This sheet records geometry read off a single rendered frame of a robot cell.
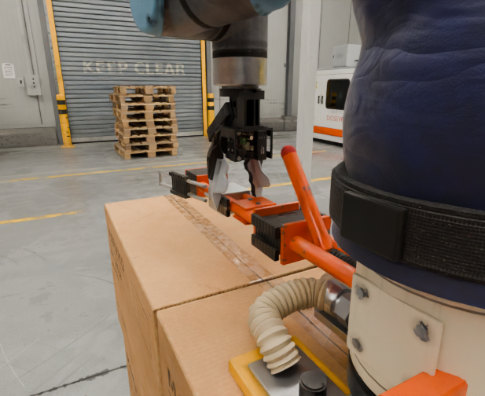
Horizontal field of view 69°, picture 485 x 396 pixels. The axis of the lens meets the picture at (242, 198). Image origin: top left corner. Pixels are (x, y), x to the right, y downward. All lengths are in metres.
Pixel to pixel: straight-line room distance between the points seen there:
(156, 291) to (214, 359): 0.19
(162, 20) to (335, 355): 0.48
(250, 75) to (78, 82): 8.78
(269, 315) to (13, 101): 9.15
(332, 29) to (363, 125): 12.01
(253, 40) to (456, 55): 0.40
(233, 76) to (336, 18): 11.83
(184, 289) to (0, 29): 9.05
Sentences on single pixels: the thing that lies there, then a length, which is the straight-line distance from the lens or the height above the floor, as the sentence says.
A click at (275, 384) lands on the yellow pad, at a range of 0.44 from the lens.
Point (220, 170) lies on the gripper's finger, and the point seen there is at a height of 1.14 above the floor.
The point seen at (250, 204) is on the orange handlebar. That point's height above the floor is 1.09.
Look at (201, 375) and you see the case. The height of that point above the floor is 0.94.
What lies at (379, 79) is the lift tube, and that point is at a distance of 0.26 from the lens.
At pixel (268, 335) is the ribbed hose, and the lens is 0.43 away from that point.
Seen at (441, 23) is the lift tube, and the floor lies 1.31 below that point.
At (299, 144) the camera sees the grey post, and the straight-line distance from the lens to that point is 3.57.
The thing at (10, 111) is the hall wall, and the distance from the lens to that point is 9.46.
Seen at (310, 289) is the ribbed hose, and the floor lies 1.03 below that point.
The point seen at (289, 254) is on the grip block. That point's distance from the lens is 0.50.
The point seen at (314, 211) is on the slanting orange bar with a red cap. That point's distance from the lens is 0.48.
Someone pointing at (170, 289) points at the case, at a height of 0.94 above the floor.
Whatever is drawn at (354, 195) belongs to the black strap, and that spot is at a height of 1.21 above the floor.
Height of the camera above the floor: 1.28
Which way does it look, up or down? 17 degrees down
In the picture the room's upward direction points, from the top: straight up
